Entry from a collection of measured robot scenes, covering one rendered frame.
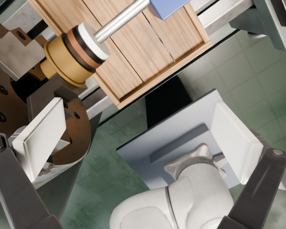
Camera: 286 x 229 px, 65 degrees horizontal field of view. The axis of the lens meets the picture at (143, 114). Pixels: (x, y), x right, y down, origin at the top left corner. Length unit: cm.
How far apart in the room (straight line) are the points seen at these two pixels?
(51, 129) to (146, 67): 47
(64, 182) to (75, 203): 160
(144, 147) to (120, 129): 84
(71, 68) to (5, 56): 11
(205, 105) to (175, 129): 14
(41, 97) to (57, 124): 22
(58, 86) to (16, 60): 9
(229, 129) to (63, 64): 29
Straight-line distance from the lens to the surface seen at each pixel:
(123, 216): 77
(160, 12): 38
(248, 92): 176
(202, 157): 84
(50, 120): 18
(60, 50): 39
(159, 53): 61
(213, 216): 69
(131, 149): 89
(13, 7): 105
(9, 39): 43
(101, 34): 40
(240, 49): 164
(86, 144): 49
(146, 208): 74
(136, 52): 61
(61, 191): 62
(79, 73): 39
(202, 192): 72
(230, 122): 17
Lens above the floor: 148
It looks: 65 degrees down
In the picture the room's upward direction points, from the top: 177 degrees clockwise
